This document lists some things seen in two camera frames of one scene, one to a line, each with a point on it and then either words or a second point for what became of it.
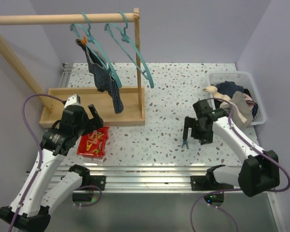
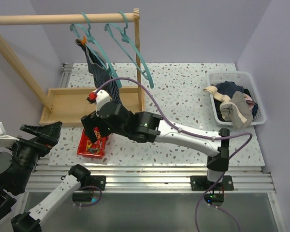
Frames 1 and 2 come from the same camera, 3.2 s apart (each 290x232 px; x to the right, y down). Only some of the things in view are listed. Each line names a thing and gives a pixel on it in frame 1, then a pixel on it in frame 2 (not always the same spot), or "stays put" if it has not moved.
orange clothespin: x=84 y=40 stays put
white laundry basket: x=245 y=79 stays put
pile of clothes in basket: x=232 y=95 stays put
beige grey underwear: x=241 y=112 stays put
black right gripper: x=190 y=122 -> x=90 y=123
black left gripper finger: x=93 y=110 -> x=49 y=133
